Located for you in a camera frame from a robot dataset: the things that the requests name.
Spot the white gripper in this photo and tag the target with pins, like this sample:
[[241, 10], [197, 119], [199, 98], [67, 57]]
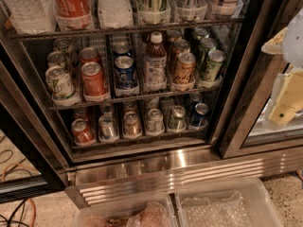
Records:
[[294, 46]]

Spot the green white can front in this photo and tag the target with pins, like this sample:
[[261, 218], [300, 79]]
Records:
[[212, 65]]

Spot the small blue can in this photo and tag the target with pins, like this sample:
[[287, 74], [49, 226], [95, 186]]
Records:
[[198, 115]]

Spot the orange soda can front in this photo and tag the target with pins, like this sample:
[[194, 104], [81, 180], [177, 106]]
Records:
[[184, 66]]

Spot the small green can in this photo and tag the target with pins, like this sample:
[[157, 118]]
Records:
[[177, 118]]

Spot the small white can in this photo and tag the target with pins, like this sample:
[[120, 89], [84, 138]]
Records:
[[155, 120]]

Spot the blue soda can front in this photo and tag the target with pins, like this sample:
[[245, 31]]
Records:
[[125, 73]]

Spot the small gold can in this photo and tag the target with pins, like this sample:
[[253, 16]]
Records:
[[131, 124]]

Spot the small silver can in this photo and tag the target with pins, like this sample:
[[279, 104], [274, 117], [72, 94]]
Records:
[[107, 127]]

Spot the red soda can front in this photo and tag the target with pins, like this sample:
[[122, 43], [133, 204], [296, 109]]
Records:
[[93, 78]]

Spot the small red can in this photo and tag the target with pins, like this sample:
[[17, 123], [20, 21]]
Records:
[[82, 131]]

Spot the steel fridge grille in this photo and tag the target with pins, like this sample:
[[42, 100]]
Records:
[[164, 172]]

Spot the white green soda can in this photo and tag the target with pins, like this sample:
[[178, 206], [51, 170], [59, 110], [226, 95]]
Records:
[[59, 82]]

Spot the brown tea bottle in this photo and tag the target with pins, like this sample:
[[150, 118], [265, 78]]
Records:
[[155, 59]]

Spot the right clear plastic bin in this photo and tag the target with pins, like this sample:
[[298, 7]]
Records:
[[242, 202]]

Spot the clear plastic bin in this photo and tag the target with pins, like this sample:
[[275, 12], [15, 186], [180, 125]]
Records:
[[137, 210], [242, 202]]

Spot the left clear plastic bin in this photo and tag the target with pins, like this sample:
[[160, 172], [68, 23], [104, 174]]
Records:
[[137, 210]]

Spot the red cola bottle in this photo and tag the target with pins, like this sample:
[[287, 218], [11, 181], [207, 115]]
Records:
[[73, 14]]

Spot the clear water bottle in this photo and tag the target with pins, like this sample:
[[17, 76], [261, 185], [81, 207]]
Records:
[[32, 16]]

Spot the fridge door frame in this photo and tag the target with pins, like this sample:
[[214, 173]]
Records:
[[249, 80]]

